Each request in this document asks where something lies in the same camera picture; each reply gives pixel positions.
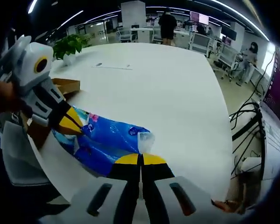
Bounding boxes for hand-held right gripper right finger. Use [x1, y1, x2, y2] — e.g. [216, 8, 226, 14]
[141, 153, 224, 224]

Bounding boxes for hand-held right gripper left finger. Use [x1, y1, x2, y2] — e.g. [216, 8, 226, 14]
[60, 154, 140, 224]

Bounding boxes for brown cardboard shoe box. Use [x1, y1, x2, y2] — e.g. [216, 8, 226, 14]
[25, 78, 81, 150]

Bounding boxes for blue floral soft tissue packet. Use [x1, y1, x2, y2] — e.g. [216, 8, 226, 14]
[51, 105, 156, 178]

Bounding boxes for person's left hand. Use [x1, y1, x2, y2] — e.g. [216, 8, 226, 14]
[0, 81, 33, 119]

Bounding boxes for potted green plant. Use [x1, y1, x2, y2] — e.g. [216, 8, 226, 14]
[52, 34, 91, 66]

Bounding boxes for white grey office chair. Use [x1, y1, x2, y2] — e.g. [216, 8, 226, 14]
[189, 32, 212, 56]
[118, 28, 133, 42]
[218, 44, 238, 77]

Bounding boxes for white pillar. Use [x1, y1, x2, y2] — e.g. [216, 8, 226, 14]
[120, 2, 147, 42]

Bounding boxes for open laptop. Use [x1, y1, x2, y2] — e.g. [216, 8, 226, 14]
[260, 46, 280, 180]

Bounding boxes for dark reddish monitor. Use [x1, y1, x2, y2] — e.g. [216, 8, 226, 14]
[221, 24, 238, 39]

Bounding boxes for table cable cover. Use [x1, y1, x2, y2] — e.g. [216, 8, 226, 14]
[91, 62, 133, 70]

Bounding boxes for black cable bundle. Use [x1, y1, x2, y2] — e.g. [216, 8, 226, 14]
[228, 100, 266, 178]

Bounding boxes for pink purple wall screens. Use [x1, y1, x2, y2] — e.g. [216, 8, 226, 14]
[190, 11, 210, 25]

